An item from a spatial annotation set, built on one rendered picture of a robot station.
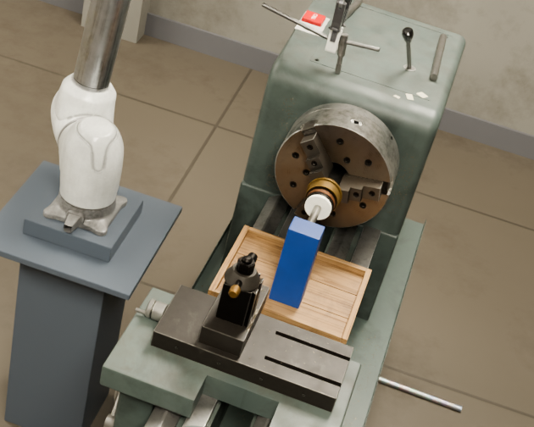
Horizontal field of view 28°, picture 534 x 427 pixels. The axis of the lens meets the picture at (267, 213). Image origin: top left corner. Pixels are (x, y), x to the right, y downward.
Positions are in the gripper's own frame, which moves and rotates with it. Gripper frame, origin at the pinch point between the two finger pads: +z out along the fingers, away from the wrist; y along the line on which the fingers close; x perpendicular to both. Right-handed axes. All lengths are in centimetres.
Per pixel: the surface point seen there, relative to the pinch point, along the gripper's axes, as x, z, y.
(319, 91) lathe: 0.9, 12.3, 7.3
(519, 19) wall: 55, 68, -221
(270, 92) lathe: -11.9, 17.2, 8.0
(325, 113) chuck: 5.1, 12.5, 17.2
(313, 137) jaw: 4.7, 15.1, 26.7
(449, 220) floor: 55, 135, -142
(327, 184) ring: 12.2, 22.5, 33.7
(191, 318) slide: -5, 37, 82
